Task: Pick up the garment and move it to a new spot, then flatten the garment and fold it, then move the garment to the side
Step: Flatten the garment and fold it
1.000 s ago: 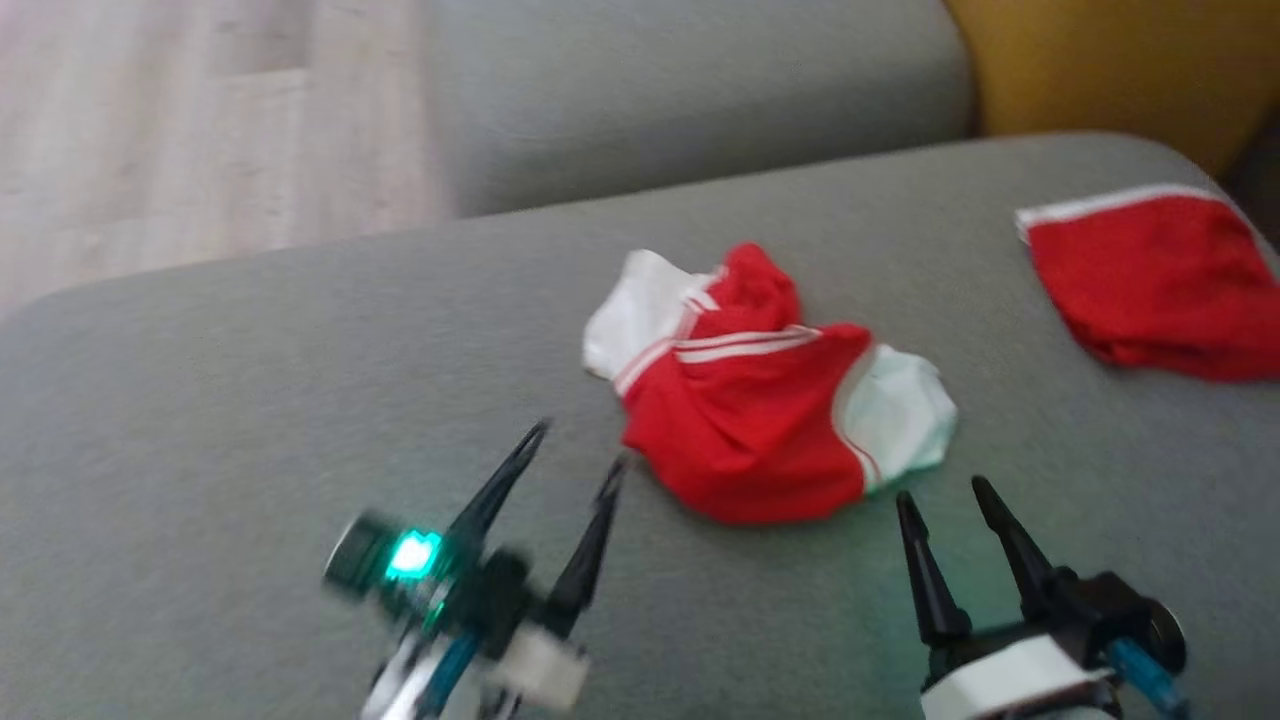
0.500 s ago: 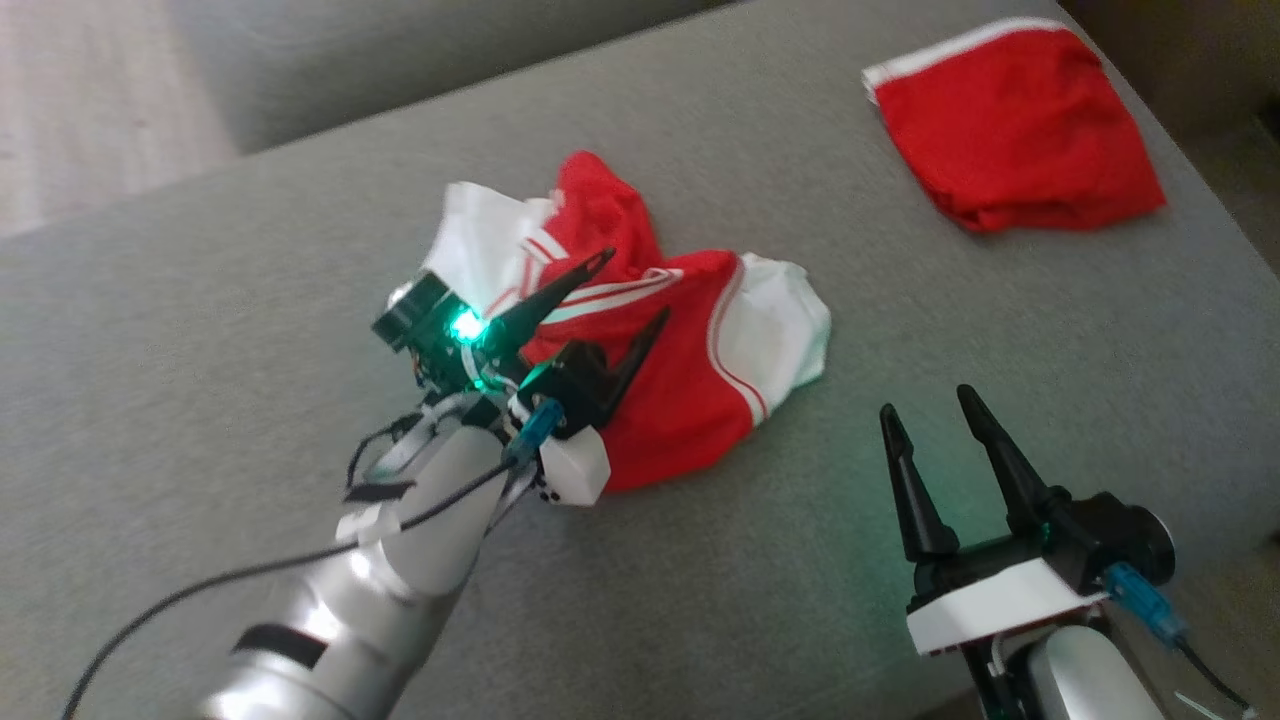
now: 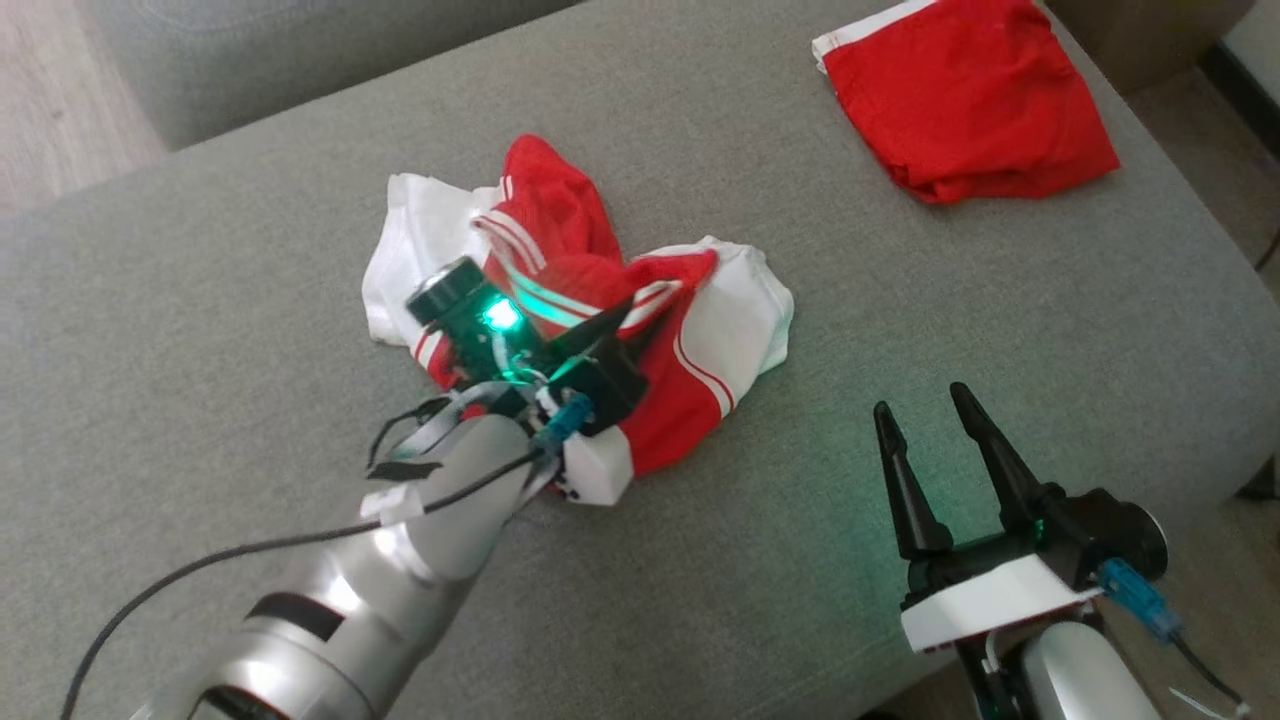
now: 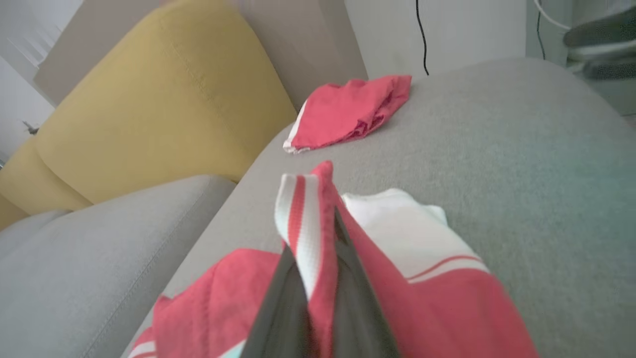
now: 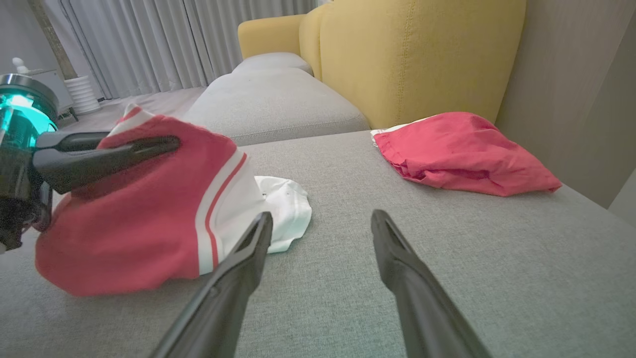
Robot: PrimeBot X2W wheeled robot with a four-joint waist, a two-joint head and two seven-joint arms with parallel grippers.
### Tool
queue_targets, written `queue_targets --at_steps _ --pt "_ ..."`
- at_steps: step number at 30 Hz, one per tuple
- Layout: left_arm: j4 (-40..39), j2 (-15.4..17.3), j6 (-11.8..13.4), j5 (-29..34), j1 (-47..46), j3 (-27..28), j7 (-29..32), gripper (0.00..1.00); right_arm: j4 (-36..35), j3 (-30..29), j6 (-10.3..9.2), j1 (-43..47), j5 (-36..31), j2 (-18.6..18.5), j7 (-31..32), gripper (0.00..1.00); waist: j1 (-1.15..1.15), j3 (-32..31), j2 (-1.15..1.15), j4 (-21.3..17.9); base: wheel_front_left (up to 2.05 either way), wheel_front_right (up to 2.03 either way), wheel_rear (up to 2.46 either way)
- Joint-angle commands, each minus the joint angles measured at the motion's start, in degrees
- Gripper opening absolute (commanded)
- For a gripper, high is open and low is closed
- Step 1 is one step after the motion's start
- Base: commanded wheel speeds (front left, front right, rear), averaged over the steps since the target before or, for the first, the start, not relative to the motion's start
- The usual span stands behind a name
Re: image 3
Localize right gripper black and white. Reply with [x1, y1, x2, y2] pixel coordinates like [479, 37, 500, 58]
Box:
[873, 382, 1123, 720]

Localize left gripper black and white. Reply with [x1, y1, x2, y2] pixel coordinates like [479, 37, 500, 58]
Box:
[547, 297, 652, 507]

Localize red and white striped garment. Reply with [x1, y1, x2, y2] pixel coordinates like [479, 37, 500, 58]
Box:
[362, 135, 796, 479]

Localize red shorts with white waistband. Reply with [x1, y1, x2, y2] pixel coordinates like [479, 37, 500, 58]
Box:
[812, 0, 1121, 206]

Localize large grey sofa seat cushion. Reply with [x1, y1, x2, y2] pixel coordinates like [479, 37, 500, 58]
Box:
[75, 0, 586, 151]

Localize left blue cable connector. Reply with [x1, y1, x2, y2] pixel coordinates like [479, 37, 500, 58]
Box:
[534, 392, 597, 447]

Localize blue cable connector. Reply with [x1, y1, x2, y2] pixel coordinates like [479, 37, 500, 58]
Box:
[1097, 558, 1187, 644]
[534, 392, 597, 447]

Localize grey flat ribbon cable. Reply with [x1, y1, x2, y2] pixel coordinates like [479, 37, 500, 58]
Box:
[365, 385, 506, 483]

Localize right blue cable connector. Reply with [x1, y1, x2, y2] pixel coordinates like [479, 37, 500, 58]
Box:
[1097, 558, 1187, 644]

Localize left cable white tag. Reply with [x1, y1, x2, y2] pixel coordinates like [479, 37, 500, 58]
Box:
[359, 483, 427, 527]

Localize cable white tag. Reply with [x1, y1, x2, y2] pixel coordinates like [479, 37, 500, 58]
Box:
[1165, 685, 1253, 720]
[359, 483, 427, 527]

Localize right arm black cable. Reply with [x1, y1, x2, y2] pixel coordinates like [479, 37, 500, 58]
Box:
[1170, 635, 1253, 720]

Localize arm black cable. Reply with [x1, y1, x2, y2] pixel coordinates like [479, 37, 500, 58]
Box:
[1170, 635, 1253, 720]
[60, 448, 547, 720]

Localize right cable white tag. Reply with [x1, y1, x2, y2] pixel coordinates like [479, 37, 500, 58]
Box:
[1165, 685, 1253, 720]

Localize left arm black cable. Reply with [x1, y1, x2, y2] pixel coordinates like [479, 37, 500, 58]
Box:
[60, 448, 547, 720]

